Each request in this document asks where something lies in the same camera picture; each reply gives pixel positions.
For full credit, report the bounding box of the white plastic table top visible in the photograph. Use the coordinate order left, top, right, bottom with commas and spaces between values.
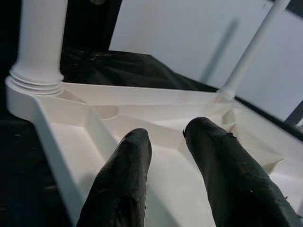
4, 75, 303, 227

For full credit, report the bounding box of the dark grey window frame post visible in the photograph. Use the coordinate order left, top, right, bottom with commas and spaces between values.
283, 93, 303, 130

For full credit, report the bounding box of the black plastic sheet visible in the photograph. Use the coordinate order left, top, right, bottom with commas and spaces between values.
0, 46, 303, 227

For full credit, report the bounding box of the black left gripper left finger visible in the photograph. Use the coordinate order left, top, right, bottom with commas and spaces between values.
75, 128, 152, 227

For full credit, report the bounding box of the white plastic table leg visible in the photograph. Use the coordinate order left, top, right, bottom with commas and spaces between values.
10, 0, 68, 95
216, 0, 291, 102

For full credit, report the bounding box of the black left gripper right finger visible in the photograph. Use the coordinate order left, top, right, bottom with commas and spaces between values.
182, 117, 303, 227

